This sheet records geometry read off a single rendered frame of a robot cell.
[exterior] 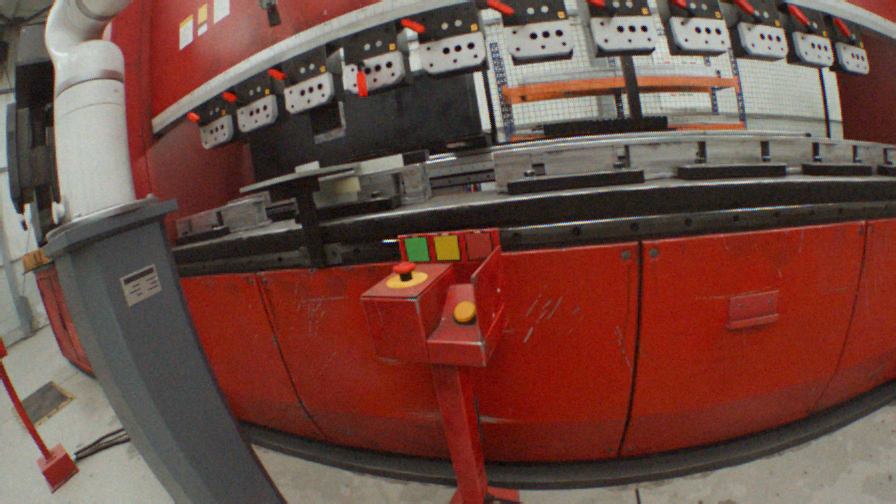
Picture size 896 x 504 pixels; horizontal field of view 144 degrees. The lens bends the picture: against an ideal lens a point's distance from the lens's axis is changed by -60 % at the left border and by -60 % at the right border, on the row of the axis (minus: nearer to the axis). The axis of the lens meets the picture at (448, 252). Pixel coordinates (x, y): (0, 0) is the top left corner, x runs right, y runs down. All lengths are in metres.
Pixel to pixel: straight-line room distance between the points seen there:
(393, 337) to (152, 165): 1.28
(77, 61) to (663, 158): 1.07
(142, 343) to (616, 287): 0.81
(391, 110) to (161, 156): 0.98
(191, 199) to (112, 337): 1.26
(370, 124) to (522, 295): 1.00
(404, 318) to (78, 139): 0.55
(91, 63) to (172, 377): 0.43
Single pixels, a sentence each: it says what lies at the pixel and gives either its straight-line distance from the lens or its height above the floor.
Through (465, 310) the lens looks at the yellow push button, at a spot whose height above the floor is 0.73.
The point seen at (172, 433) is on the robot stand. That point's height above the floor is 0.72.
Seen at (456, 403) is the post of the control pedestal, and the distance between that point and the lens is 0.71.
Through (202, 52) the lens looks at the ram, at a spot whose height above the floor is 1.52.
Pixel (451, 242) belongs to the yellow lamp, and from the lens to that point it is 0.67.
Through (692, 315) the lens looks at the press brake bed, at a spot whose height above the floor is 0.59.
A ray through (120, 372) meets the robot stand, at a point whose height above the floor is 0.82.
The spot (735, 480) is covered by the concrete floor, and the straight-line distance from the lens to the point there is 1.31.
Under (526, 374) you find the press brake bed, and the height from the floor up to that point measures 0.47.
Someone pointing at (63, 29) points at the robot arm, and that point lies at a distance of 0.68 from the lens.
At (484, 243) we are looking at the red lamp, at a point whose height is 0.82.
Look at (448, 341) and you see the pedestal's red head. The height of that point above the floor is 0.70.
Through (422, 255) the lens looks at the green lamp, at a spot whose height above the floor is 0.80.
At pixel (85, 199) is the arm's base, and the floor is 1.03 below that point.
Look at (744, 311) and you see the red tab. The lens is 0.93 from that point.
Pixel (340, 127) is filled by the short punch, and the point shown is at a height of 1.10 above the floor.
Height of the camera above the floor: 0.97
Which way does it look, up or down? 14 degrees down
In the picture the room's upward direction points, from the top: 9 degrees counter-clockwise
